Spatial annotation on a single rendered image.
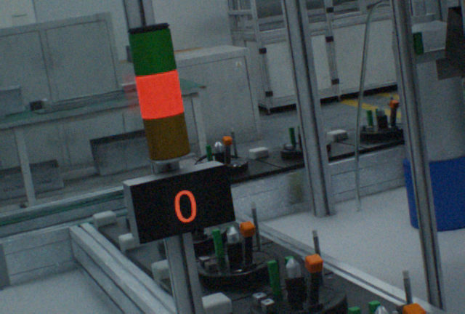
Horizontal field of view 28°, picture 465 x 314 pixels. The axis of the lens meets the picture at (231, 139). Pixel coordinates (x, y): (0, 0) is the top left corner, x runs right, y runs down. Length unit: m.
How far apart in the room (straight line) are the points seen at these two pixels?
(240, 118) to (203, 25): 3.32
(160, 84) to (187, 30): 10.60
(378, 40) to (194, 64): 2.72
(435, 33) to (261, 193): 0.62
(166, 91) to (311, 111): 1.18
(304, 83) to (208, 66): 6.26
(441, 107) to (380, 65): 8.45
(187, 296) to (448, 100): 0.99
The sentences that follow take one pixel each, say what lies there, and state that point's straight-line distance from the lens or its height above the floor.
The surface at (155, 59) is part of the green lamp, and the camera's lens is 1.07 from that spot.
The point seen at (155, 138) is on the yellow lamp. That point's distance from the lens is 1.08.
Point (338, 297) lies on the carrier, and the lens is 1.35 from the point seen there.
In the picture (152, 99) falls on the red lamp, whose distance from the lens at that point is 1.08.
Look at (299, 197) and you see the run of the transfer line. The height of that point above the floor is 0.90.
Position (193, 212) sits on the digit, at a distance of 1.10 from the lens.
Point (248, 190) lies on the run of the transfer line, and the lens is 2.29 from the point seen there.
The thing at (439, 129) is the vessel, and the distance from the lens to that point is 2.01.
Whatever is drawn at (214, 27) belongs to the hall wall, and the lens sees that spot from 11.74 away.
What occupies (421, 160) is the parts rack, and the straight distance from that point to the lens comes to 1.36.
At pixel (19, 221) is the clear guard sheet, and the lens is 1.11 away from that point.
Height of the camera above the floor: 1.45
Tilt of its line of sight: 9 degrees down
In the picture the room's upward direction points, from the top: 9 degrees counter-clockwise
